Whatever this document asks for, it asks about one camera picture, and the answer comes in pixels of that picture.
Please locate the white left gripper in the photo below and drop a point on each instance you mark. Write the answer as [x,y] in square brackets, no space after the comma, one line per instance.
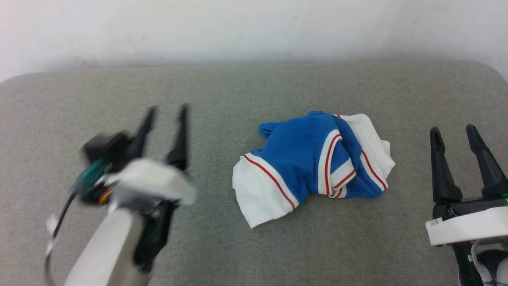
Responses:
[154,180]

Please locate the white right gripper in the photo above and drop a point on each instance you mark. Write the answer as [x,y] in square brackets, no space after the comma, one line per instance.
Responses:
[468,224]

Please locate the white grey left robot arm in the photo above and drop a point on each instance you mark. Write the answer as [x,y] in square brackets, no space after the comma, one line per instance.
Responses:
[115,246]

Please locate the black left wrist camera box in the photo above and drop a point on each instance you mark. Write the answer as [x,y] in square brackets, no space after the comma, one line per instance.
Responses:
[109,149]

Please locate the grey fabric sofa seat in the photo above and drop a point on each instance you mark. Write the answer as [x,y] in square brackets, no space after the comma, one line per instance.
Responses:
[254,87]

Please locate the blue white Lakers jersey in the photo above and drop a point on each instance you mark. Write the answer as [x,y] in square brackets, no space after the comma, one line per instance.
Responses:
[301,151]

